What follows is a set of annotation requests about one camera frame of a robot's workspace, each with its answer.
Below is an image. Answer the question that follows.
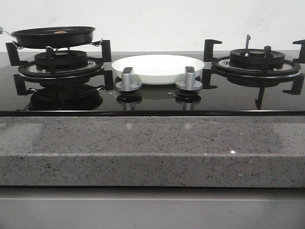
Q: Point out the right black gas burner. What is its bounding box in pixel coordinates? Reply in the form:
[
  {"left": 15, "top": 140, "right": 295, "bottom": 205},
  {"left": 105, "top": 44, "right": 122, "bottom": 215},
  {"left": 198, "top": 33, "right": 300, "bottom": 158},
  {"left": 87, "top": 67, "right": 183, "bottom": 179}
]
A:
[{"left": 229, "top": 49, "right": 285, "bottom": 70}]

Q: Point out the left black gas burner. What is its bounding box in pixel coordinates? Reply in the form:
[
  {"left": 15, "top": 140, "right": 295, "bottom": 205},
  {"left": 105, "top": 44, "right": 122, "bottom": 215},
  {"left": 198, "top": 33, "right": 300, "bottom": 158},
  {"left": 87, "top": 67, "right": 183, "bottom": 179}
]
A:
[{"left": 34, "top": 50, "right": 88, "bottom": 71}]

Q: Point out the black glass gas cooktop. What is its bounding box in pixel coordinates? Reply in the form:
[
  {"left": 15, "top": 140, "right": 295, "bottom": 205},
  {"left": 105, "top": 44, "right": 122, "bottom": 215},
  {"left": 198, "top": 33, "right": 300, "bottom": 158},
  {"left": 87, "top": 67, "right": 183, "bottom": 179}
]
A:
[{"left": 0, "top": 52, "right": 305, "bottom": 116}]

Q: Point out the left silver stove knob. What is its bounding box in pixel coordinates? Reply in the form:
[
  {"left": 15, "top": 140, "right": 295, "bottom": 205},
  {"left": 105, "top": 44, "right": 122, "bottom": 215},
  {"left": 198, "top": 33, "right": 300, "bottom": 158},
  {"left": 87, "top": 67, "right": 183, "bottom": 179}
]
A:
[{"left": 116, "top": 67, "right": 142, "bottom": 92}]

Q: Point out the right silver stove knob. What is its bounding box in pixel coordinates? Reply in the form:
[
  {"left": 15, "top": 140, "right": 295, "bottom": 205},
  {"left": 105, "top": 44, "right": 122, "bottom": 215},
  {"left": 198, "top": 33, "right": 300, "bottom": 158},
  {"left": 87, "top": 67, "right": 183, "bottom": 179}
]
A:
[{"left": 175, "top": 66, "right": 203, "bottom": 91}]

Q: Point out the black pan support grate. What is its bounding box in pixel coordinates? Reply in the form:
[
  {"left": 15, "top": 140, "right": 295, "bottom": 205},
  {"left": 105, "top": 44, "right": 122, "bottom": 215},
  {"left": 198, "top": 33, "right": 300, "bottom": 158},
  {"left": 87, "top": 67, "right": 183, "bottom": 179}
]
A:
[
  {"left": 203, "top": 34, "right": 305, "bottom": 80},
  {"left": 6, "top": 40, "right": 112, "bottom": 80}
]

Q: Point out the black frying pan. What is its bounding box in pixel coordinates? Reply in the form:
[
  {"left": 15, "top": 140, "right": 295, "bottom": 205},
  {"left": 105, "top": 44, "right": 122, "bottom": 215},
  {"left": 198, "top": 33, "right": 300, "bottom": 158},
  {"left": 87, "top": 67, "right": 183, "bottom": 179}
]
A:
[{"left": 10, "top": 26, "right": 95, "bottom": 49}]

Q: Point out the wire pan reducer ring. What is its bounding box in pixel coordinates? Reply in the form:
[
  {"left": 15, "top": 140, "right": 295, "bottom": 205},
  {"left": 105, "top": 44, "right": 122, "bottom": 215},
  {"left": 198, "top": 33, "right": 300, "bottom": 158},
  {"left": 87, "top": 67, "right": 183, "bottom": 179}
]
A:
[{"left": 11, "top": 38, "right": 103, "bottom": 53}]

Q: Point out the right black pan support grate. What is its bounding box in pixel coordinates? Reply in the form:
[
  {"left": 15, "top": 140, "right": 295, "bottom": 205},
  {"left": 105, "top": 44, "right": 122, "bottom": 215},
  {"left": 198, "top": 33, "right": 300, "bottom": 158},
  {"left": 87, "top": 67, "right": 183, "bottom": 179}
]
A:
[{"left": 203, "top": 34, "right": 305, "bottom": 80}]

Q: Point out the silver stove knob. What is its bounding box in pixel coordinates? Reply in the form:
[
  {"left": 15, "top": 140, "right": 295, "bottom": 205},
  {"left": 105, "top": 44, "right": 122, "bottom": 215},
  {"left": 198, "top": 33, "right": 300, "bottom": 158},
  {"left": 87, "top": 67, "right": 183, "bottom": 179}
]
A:
[
  {"left": 175, "top": 66, "right": 203, "bottom": 91},
  {"left": 116, "top": 67, "right": 142, "bottom": 92}
]

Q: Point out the left black pan support grate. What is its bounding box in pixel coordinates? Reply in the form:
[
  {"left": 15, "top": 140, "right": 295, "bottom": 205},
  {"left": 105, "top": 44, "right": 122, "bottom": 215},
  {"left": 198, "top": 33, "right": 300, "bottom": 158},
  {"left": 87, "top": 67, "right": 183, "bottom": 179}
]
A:
[{"left": 6, "top": 40, "right": 112, "bottom": 80}]

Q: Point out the black gas burner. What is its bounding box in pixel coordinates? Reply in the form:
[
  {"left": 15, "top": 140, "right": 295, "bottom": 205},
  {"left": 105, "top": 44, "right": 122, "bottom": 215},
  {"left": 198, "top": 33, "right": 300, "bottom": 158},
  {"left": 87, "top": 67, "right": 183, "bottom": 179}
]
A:
[
  {"left": 34, "top": 50, "right": 88, "bottom": 71},
  {"left": 229, "top": 49, "right": 285, "bottom": 70}
]

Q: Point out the white round plate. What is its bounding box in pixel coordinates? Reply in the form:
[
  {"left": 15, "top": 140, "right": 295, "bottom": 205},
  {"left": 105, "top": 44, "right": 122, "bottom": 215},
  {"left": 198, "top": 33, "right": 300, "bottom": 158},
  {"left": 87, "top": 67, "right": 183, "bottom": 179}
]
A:
[{"left": 112, "top": 54, "right": 204, "bottom": 85}]

